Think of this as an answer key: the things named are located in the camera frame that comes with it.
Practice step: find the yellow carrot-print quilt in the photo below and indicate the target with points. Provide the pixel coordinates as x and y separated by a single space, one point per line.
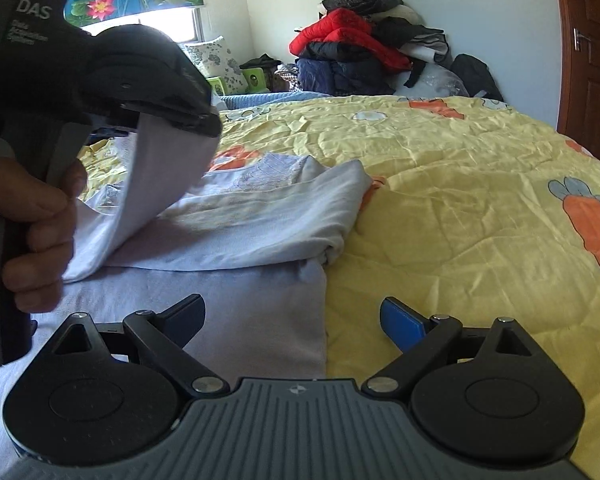
455 200

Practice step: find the grey floral pillow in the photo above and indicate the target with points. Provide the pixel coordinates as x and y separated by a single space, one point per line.
215 60

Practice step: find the cream garment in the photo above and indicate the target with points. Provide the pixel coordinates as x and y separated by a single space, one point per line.
402 14

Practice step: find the blue knitted blanket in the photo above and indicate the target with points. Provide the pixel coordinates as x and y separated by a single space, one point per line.
270 99

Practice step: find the brown patterned bag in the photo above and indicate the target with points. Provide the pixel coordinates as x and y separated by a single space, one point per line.
286 77

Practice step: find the black cloth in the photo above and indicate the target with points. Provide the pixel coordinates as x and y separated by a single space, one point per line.
260 62

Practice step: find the red puffer jacket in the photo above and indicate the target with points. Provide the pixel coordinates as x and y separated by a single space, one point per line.
345 27

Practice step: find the navy puffer jacket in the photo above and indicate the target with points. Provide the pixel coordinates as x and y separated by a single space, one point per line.
340 77

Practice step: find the person's left hand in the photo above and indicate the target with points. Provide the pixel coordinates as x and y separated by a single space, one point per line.
30 200

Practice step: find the window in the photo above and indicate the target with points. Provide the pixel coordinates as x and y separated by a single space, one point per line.
145 16

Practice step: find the black garment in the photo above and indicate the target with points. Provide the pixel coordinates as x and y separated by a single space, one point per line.
405 32

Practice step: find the brown wooden door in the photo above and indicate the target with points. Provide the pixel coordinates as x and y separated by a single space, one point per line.
595 85

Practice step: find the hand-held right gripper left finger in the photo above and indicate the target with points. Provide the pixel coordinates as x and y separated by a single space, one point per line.
192 317

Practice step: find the white grey cloth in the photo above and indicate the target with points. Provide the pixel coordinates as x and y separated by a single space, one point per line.
430 52

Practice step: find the pale floral cushion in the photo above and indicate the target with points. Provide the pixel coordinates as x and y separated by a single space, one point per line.
440 82

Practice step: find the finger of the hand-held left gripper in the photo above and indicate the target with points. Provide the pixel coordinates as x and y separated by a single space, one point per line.
180 119

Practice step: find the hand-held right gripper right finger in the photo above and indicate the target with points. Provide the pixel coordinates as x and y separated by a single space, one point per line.
400 322

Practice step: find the lavender lace-trimmed garment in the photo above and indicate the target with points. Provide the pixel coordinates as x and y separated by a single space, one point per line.
230 240

